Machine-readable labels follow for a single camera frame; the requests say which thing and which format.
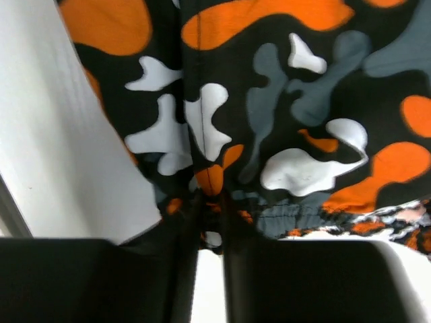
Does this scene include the aluminium table edge rail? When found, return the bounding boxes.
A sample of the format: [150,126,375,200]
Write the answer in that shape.
[1,178,32,238]

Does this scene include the orange camouflage shorts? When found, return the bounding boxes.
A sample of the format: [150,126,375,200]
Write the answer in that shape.
[57,1,430,256]

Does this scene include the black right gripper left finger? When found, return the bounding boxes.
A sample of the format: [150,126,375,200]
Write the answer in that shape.
[1,192,202,322]

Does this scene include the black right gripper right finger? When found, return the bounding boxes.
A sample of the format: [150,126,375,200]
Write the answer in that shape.
[221,196,428,322]

